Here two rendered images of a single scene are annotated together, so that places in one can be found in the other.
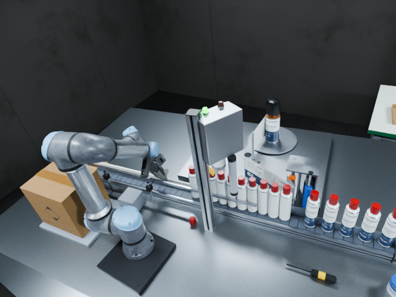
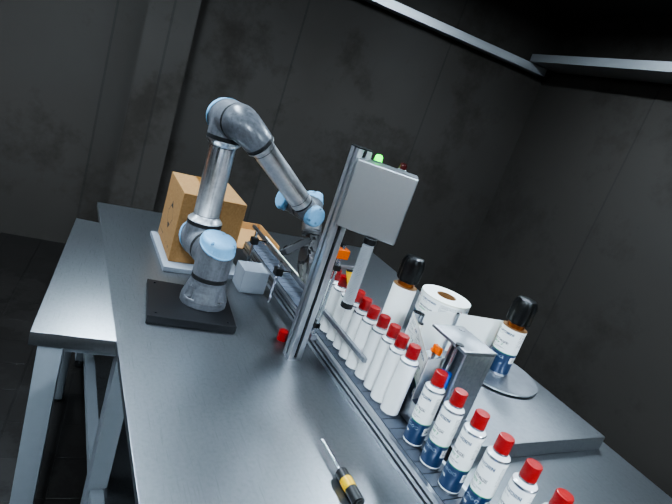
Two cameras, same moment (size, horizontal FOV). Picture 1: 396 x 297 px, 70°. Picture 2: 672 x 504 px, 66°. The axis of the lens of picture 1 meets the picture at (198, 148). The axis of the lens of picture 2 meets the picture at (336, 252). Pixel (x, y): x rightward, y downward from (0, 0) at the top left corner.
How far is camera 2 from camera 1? 87 cm
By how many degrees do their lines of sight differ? 32
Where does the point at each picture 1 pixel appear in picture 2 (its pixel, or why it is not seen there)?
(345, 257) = not seen: outside the picture
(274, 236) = (350, 421)
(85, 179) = (218, 163)
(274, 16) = not seen: outside the picture
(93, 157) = (238, 128)
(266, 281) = (276, 429)
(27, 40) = (332, 128)
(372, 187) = not seen: outside the picture
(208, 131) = (359, 172)
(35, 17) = (359, 112)
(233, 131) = (391, 201)
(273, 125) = (504, 338)
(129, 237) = (200, 263)
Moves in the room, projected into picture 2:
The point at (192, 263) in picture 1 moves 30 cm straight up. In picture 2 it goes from (227, 353) to (255, 260)
